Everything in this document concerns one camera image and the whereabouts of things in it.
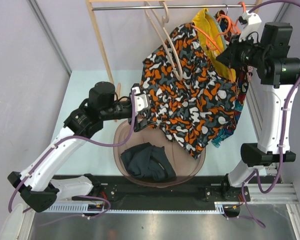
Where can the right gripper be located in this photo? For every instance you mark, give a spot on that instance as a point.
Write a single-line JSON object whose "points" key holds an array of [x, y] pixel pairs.
{"points": [[229, 57]]}

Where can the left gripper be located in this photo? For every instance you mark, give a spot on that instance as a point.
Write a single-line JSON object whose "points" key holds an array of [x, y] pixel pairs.
{"points": [[142, 123]]}

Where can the orange hanger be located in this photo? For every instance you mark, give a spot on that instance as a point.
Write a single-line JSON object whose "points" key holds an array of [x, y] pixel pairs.
{"points": [[243, 5], [207, 31]]}

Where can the orange black camouflage shorts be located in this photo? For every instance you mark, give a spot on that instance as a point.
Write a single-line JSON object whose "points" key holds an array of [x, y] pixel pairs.
{"points": [[189, 101]]}

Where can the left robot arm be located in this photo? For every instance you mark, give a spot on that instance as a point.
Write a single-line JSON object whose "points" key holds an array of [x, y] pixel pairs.
{"points": [[36, 184]]}

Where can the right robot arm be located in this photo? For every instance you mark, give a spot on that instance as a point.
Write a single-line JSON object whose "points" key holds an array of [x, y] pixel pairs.
{"points": [[278, 76]]}

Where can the teal hanger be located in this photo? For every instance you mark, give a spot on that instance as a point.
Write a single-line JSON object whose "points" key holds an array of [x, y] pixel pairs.
{"points": [[222, 23]]}

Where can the colourful patterned shorts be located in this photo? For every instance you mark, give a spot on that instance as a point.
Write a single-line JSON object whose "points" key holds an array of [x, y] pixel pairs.
{"points": [[242, 79]]}

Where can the yellow shorts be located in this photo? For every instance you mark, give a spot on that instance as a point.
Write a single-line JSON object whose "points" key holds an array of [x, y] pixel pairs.
{"points": [[221, 70]]}

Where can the dark navy shorts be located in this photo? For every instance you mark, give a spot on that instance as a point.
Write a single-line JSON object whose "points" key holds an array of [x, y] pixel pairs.
{"points": [[147, 161]]}

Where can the beige wooden hanger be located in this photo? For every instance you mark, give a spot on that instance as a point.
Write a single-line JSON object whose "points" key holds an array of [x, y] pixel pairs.
{"points": [[159, 25]]}

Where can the metal hanging rod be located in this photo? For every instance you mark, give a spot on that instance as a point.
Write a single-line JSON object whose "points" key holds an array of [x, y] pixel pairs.
{"points": [[156, 7]]}

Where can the translucent pink laundry basket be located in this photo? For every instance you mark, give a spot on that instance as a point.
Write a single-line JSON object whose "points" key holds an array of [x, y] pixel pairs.
{"points": [[184, 165]]}

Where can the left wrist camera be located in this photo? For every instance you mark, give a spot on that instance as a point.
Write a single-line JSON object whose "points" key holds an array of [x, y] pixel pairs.
{"points": [[141, 100]]}

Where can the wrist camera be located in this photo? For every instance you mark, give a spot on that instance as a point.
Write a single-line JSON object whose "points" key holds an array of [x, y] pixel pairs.
{"points": [[250, 22], [141, 100]]}

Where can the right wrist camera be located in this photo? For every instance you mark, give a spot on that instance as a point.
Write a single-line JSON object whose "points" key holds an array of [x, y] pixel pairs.
{"points": [[250, 22]]}

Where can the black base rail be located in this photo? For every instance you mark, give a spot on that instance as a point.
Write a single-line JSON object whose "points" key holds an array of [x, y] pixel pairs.
{"points": [[199, 191]]}

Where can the white cable duct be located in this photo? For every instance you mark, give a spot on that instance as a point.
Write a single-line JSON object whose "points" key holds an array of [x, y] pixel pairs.
{"points": [[96, 208]]}

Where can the wooden clothes rack frame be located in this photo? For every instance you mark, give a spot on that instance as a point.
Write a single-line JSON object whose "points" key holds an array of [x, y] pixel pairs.
{"points": [[100, 37]]}

